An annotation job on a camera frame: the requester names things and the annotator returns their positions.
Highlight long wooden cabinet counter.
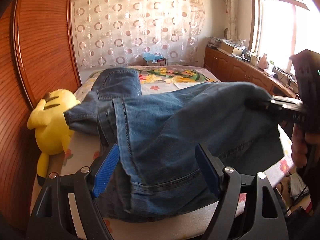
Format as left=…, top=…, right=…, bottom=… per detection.
left=203, top=47, right=296, bottom=98

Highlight yellow Pikachu plush toy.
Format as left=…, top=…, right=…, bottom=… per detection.
left=27, top=89, right=80, bottom=186

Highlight wooden louvered wardrobe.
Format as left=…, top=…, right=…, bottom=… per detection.
left=1, top=0, right=80, bottom=231

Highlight beige side window curtain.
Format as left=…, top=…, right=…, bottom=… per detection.
left=226, top=0, right=238, bottom=41

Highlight wooden framed window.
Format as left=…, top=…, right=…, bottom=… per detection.
left=250, top=0, right=319, bottom=76

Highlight white jar on counter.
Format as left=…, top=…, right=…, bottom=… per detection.
left=251, top=55, right=259, bottom=66

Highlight person right hand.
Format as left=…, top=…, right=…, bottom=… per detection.
left=292, top=124, right=320, bottom=168

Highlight circle patterned sheer curtain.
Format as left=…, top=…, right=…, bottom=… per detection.
left=72, top=0, right=206, bottom=68

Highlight cardboard box with blue items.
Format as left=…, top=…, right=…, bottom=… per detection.
left=143, top=53, right=167, bottom=66

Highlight cardboard box on counter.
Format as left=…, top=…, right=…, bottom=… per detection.
left=220, top=41, right=243, bottom=56

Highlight white tissue pack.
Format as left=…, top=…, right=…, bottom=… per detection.
left=264, top=69, right=274, bottom=77

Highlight blue denim jeans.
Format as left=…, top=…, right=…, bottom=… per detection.
left=64, top=68, right=284, bottom=223

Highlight flower patterned pink blanket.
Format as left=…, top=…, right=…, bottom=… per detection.
left=87, top=65, right=222, bottom=84

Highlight pink bottle on counter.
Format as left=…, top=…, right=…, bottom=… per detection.
left=258, top=54, right=268, bottom=70

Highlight floral bed sheet mattress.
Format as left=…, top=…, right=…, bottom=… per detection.
left=31, top=76, right=295, bottom=240

